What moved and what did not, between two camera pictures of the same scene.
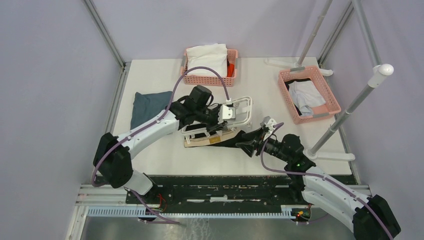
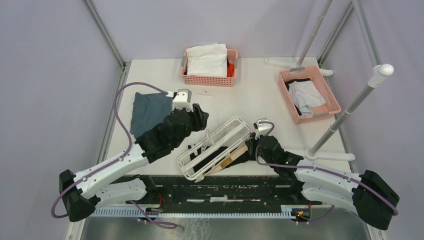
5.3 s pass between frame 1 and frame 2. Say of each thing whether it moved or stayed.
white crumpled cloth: stayed
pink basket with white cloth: stayed
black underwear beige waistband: moved
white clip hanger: moved
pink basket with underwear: stayed
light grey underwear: stayed
